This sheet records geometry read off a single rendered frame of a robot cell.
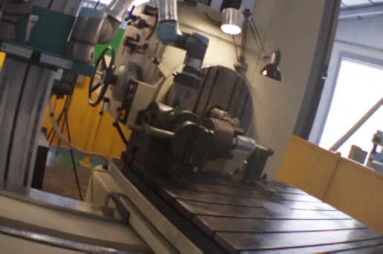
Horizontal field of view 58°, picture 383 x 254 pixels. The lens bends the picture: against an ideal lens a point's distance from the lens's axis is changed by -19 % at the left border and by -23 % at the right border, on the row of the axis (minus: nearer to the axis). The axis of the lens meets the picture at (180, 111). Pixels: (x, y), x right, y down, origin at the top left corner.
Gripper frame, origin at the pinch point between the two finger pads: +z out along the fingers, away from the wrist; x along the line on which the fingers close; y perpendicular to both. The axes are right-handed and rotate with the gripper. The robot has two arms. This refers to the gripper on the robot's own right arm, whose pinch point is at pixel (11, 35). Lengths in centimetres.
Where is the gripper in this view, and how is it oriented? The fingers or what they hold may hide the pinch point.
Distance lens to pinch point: 139.4
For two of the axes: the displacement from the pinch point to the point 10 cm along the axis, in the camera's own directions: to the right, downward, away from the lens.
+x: -8.0, -0.9, -6.0
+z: 0.2, 9.8, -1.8
